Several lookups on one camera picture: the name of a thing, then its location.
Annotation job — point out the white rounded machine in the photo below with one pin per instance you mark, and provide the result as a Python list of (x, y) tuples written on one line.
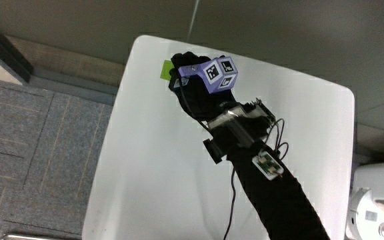
[(378, 200)]

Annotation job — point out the shiny metal bar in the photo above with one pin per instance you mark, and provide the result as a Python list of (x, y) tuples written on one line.
[(38, 237)]

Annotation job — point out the green brick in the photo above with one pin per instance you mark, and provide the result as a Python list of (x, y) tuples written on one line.
[(165, 70)]

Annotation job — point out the dark grey furniture edge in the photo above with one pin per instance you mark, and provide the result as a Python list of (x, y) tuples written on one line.
[(8, 56)]

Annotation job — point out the person's right hand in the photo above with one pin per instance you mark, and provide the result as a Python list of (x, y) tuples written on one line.
[(198, 96)]

